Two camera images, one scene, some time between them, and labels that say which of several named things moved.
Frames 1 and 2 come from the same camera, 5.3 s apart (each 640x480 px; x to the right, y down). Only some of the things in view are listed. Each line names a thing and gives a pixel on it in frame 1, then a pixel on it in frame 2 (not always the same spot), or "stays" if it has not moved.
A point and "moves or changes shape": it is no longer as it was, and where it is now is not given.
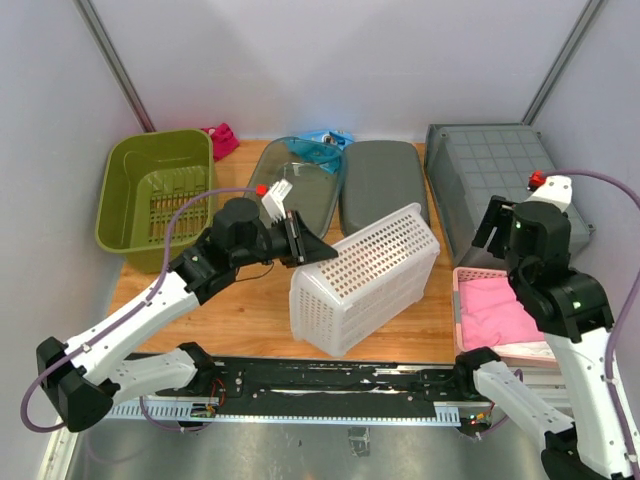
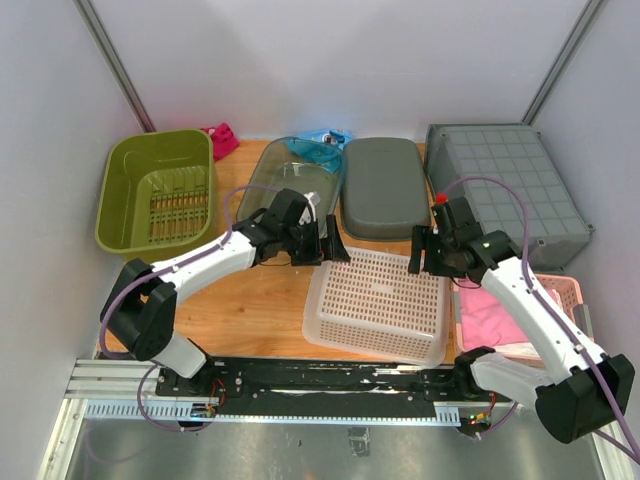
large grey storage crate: x=469 y=163 stays
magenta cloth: x=224 y=141 stays
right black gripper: x=498 y=214 to x=424 y=239
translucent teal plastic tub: x=315 y=171 stays
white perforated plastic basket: x=336 y=304 moves or changes shape
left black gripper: x=304 y=245 stays
